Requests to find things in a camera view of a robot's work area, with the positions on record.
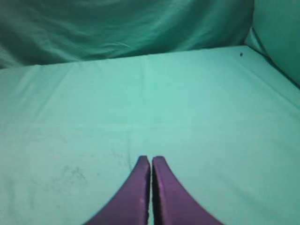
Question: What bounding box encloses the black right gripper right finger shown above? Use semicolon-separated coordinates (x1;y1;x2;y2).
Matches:
152;156;222;225

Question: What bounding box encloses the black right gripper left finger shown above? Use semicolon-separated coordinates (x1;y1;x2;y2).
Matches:
86;156;150;225

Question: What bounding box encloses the green table cloth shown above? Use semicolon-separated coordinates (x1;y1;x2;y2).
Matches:
0;46;300;225

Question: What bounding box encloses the green backdrop curtain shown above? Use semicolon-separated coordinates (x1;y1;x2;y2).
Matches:
0;0;254;68

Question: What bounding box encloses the green side cloth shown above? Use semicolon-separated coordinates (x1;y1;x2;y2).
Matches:
246;0;300;85

